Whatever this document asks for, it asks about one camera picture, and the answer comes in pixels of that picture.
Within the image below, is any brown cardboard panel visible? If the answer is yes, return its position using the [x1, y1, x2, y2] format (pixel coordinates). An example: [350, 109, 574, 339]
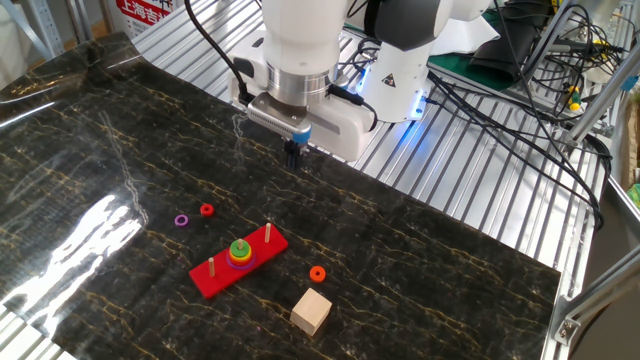
[624, 99, 640, 191]

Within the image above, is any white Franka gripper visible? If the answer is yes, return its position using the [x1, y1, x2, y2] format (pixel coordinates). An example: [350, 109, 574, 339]
[228, 47, 377, 170]

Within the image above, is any grey perforated shelf post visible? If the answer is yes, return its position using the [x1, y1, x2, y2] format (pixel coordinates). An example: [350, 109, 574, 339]
[27, 0, 66, 57]

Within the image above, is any plain wooden cube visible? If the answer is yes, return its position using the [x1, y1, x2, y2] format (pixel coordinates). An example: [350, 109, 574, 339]
[289, 287, 334, 337]

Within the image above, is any grey metal brace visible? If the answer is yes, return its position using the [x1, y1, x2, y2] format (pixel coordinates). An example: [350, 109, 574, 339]
[0, 0, 54, 62]

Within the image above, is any red white printed sign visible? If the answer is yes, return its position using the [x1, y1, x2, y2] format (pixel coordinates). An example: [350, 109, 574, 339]
[115, 0, 177, 39]

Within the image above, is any black camera cable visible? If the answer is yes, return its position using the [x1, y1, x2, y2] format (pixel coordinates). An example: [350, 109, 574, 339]
[183, 0, 252, 107]

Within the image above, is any silver gripper-mounted camera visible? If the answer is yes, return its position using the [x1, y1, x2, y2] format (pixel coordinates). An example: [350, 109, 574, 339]
[246, 91, 313, 147]

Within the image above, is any aluminium post with blue clip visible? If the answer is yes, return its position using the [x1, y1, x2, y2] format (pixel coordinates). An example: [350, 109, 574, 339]
[567, 47, 640, 147]

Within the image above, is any large purple Hanoi ring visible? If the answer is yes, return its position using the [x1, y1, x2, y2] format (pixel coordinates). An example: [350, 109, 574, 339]
[225, 252, 257, 272]

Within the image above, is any black bag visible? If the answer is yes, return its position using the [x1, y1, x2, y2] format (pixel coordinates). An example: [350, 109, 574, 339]
[469, 13, 554, 84]

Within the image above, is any aluminium table corner frame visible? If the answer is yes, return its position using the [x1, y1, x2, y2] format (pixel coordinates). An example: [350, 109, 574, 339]
[542, 177, 640, 360]

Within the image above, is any red Hanoi base with pegs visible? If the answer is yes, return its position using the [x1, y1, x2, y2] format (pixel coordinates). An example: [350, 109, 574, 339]
[188, 222, 290, 300]

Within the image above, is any green cutting mat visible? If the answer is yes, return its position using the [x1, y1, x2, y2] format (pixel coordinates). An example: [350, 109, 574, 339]
[427, 7, 519, 94]

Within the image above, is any yellow handled screwdriver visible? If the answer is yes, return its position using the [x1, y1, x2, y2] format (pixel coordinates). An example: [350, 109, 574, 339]
[566, 83, 584, 113]

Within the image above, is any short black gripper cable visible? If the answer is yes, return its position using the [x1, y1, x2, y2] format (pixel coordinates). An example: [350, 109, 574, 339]
[328, 83, 380, 132]

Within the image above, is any black marble pattern mat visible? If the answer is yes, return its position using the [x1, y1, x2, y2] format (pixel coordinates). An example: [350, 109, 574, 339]
[0, 32, 562, 360]

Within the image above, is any black cable bundle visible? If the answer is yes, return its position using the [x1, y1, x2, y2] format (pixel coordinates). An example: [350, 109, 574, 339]
[424, 69, 615, 232]

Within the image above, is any white sheet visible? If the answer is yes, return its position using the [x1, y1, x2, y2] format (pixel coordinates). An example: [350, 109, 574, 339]
[428, 14, 501, 57]

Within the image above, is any slanted aluminium profile post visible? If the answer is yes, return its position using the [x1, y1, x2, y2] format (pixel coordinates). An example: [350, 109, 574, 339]
[522, 0, 581, 81]

